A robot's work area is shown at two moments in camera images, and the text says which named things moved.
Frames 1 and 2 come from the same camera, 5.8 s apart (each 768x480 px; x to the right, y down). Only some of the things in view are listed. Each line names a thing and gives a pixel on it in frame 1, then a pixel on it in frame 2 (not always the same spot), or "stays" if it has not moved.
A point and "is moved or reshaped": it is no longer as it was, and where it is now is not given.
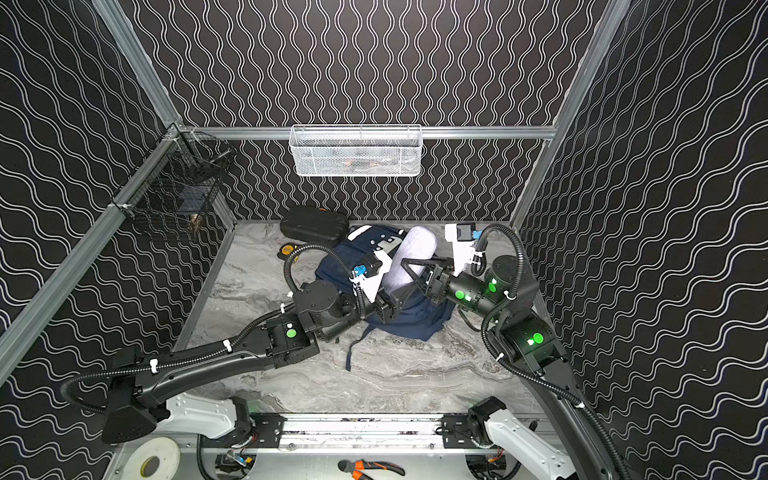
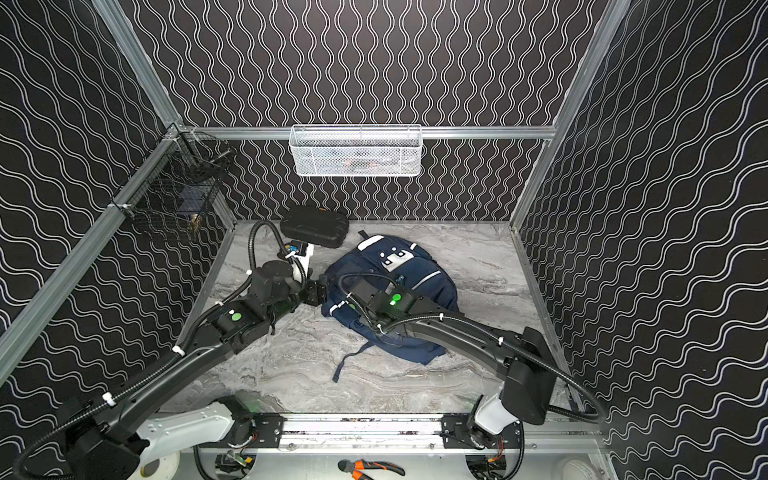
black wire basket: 181,176 stays
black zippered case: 314,223 stays
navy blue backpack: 417,317 is moved or reshaped
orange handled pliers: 355,468 stays
